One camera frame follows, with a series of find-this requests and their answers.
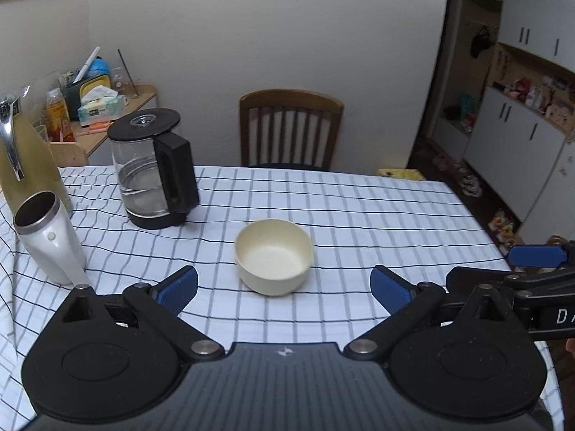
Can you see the white cabinet unit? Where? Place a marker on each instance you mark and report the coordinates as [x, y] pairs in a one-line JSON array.
[[502, 115]]

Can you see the wooden chair right side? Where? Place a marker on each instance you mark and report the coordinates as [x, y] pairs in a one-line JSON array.
[[560, 241]]

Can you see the cream bowl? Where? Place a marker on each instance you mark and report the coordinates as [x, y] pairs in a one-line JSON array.
[[273, 257]]

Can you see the orange snack bottle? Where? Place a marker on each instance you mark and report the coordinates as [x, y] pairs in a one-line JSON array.
[[58, 126]]

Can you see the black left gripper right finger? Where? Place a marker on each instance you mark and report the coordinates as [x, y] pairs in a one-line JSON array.
[[466, 359]]

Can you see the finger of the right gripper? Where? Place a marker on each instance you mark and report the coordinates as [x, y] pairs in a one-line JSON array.
[[460, 282], [557, 255]]

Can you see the gold thermos jug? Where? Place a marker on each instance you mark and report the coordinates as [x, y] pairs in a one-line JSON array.
[[27, 164]]

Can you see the person's right hand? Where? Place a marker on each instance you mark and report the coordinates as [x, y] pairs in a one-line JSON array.
[[570, 346]]

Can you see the glass electric kettle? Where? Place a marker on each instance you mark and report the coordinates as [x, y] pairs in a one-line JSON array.
[[154, 167]]

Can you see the dark organizer box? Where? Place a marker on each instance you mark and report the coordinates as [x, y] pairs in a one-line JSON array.
[[98, 74]]

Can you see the checkered tablecloth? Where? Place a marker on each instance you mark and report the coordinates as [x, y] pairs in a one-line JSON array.
[[283, 366]]

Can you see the wooden side shelf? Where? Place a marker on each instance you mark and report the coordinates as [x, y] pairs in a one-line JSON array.
[[92, 146]]

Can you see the wooden chair behind table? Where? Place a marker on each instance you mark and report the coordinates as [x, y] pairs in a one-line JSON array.
[[289, 128]]

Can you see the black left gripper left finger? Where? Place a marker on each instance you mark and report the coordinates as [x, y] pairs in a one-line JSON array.
[[115, 356]]

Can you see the tissue box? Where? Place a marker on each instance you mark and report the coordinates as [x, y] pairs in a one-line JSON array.
[[101, 104]]

